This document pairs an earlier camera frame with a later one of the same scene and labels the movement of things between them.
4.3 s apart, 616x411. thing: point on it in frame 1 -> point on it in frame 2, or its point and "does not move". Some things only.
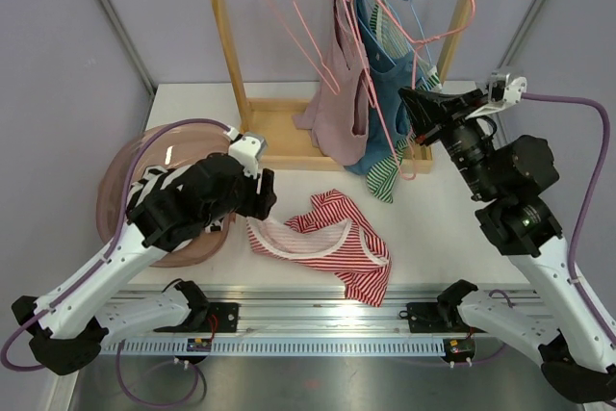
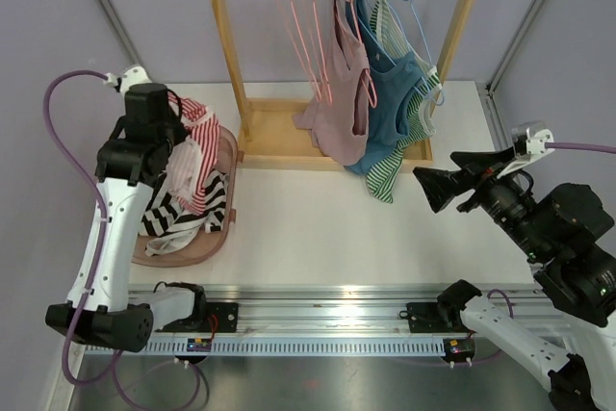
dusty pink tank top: [338, 115] does not move
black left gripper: [258, 205] -> [181, 130]
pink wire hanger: [388, 52] -> [318, 27]
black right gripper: [431, 113] -> [479, 170]
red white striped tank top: [329, 237] -> [191, 161]
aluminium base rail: [309, 312] does not move
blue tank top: [386, 82] does not move
